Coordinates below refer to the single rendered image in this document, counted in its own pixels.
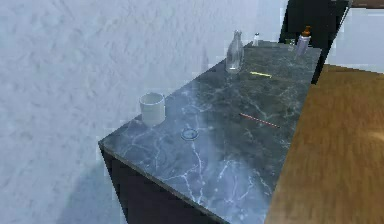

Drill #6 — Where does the yellow pencil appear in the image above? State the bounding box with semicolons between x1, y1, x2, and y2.
249;71;273;79

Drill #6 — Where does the white mug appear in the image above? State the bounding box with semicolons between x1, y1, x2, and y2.
138;92;167;127

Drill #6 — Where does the red striped pencil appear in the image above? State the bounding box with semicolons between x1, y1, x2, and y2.
238;112;281;129

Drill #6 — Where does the dark marble top counter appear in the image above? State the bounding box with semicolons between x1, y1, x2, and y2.
98;40;323;224

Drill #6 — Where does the grey bottle with brown cap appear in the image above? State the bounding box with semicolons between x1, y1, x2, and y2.
295;25;312;57

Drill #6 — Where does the clear glass bottle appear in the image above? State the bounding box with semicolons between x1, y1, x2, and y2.
225;29;245;75

